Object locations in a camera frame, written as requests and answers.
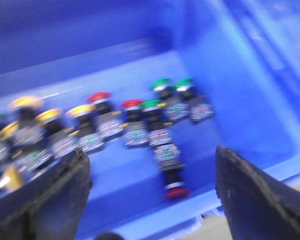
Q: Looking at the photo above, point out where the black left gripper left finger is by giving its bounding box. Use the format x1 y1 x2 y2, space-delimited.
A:
0 150 92 240

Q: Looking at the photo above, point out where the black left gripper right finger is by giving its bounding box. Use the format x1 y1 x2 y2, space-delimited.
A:
215 146 300 240

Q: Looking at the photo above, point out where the blue source bin with buttons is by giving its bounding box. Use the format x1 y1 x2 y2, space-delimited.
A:
0 0 300 240

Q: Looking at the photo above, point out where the yellow push button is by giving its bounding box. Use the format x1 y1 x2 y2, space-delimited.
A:
66 104 105 153

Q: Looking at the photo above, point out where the red button lying upside down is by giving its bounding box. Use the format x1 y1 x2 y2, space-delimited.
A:
153 143 189 200

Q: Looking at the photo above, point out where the red push button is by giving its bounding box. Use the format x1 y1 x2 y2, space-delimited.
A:
87 91 123 141

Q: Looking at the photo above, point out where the red button centre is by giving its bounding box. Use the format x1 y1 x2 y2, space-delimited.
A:
120 99 148 148

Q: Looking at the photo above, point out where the green button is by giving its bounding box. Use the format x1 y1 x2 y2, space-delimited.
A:
173 77 214 124
150 77 189 123
139 99 172 148

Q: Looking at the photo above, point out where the green button centre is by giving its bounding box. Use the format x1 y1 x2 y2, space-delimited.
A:
139 99 172 148

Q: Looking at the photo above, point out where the green button left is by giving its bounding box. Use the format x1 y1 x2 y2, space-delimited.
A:
150 77 189 123

